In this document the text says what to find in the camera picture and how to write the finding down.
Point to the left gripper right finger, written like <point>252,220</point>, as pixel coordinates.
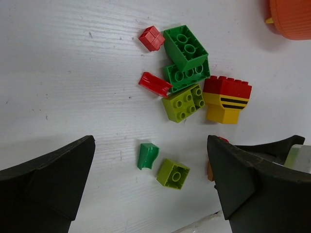
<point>256,195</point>

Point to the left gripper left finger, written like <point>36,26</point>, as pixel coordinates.
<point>43,195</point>

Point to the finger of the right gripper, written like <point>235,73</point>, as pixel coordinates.
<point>276,152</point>

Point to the brown lego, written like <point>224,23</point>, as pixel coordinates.
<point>210,175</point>

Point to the lime green small lego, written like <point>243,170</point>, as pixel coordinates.
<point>172,174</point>

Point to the lime green large lego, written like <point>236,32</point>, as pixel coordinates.
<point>182,104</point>

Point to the small green curved lego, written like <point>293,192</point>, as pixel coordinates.
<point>148,153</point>

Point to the dark green long lego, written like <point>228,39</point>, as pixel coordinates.
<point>180,80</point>

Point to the dark green lego block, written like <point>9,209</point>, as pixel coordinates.
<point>183,48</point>

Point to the red slope lego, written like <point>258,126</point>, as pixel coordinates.
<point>224,139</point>

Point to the red yellow striped lego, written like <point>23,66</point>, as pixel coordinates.
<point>225,98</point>

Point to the orange round divided container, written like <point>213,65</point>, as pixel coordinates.
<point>291,18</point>

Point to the red curved lego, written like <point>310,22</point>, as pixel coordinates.
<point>155,84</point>

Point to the small red square lego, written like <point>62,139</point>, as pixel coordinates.
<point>152,38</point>

